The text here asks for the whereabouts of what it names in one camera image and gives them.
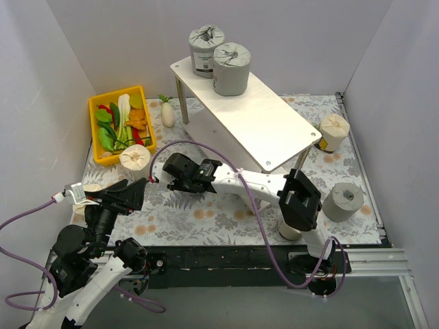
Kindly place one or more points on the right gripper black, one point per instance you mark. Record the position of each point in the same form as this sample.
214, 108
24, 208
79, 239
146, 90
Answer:
187, 173

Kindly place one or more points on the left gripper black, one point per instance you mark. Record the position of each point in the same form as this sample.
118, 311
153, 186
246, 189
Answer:
112, 200

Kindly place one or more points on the grey roll with cartoon label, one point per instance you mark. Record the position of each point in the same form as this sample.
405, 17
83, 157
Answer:
231, 69

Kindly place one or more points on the grey roll with QR label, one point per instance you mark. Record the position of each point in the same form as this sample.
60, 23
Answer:
202, 44

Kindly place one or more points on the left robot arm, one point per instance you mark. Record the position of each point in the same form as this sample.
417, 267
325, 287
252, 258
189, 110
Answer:
80, 284

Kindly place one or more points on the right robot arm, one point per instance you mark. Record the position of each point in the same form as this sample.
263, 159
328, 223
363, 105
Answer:
297, 197

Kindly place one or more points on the white two-tier shelf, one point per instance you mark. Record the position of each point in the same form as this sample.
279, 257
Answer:
256, 131

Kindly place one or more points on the beige roll near bin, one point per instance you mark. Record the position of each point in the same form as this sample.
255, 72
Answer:
135, 161

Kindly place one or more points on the floral table mat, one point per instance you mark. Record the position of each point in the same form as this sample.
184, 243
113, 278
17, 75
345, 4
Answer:
176, 218

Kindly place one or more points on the green leafy vegetable toy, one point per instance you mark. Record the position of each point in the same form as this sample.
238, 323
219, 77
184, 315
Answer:
106, 139

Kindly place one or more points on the white bok choy toy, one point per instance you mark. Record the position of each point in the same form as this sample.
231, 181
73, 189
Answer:
124, 108

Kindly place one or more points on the orange ginger toy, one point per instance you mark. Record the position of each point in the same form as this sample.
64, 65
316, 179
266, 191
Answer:
137, 119

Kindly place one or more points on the white radish toy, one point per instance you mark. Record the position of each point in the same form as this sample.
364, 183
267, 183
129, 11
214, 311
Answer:
167, 111

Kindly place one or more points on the green pepper toy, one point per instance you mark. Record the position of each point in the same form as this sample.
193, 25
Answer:
115, 115

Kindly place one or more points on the red chili toy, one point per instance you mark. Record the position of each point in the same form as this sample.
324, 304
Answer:
108, 110

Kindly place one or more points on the yellow green fruit toy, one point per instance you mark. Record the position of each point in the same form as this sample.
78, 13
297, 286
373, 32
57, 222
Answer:
136, 101

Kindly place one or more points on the yellow plastic bin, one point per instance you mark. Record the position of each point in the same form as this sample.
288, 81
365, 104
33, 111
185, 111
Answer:
127, 137

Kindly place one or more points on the beige roll front right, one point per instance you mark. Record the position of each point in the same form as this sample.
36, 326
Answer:
289, 233

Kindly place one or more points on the beige roll back right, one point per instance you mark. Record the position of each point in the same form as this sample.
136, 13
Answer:
334, 129

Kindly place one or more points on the grey roll right side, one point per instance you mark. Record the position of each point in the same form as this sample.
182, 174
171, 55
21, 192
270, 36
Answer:
344, 200

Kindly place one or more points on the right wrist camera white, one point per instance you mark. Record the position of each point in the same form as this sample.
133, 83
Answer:
160, 175

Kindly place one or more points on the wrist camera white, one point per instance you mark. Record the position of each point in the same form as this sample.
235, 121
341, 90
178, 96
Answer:
160, 175
74, 194

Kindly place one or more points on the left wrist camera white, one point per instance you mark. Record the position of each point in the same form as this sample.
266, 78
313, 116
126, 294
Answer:
74, 194

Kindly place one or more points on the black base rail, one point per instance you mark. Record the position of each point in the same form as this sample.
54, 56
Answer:
232, 266

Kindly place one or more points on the aluminium frame rail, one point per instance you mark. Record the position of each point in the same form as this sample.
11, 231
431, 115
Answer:
371, 253

